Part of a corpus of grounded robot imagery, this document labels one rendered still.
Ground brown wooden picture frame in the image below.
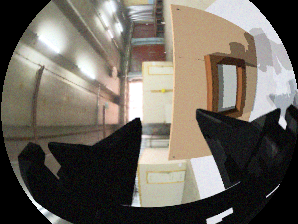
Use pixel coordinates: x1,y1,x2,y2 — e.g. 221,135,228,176
204,55,246,119

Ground brown flat rectangular board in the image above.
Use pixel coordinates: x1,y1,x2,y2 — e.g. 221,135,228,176
168,4,257,160

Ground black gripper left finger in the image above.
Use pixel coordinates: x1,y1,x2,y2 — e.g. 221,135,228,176
48,116,142,205

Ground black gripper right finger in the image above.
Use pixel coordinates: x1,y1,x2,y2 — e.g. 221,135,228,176
196,108,281,189

